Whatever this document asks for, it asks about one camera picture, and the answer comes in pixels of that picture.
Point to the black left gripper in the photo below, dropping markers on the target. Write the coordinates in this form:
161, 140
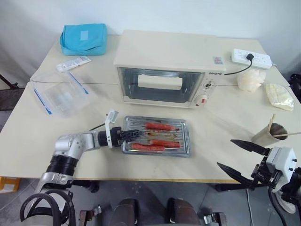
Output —
115, 137

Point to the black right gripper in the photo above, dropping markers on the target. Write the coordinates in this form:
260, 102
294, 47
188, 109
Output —
261, 175

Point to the metal baking tray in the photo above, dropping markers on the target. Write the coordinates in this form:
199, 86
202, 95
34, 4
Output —
183, 131

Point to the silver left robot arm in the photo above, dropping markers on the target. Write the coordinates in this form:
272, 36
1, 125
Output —
70, 143

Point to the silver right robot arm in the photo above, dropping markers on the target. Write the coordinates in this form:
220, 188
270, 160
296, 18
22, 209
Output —
296, 181

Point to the red grilled sausage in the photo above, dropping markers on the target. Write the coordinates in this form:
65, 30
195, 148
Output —
160, 126
164, 143
148, 147

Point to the cream oven timer knob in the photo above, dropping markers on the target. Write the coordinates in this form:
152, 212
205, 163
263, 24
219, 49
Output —
201, 99

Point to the cream toaster oven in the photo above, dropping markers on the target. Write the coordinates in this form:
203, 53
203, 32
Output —
164, 49

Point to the paper cup with chopsticks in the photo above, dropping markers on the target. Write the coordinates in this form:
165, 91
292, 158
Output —
265, 136

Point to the wooden stick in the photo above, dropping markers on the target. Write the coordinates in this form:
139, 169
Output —
289, 134
272, 122

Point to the cream plastic bag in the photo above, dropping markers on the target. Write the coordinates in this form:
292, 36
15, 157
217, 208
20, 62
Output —
279, 96

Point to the dark rounded shape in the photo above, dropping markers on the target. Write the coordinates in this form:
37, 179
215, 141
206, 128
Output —
127, 212
182, 212

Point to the clear plastic container blue clips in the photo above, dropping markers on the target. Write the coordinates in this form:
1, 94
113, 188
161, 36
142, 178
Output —
61, 94

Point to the white crumpled plastic wad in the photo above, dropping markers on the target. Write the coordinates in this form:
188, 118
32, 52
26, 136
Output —
250, 80

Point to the white flat packet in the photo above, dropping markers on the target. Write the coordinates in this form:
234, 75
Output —
74, 63

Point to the white power strip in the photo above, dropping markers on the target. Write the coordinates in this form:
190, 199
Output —
261, 60

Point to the blue fabric pouch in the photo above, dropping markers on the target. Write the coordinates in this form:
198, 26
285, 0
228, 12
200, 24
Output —
82, 40

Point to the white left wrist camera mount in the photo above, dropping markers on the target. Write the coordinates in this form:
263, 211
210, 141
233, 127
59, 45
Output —
112, 116

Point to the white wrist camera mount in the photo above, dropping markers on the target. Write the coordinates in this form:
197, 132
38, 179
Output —
282, 160
112, 116

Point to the black table frame bar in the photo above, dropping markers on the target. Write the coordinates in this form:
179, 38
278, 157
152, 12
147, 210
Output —
230, 186

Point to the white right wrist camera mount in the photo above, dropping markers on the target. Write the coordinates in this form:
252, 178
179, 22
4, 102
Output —
282, 160

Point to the black object at wall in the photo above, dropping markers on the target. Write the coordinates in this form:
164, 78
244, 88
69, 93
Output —
295, 81

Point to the dark stand frame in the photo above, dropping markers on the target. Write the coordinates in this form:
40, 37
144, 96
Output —
10, 86

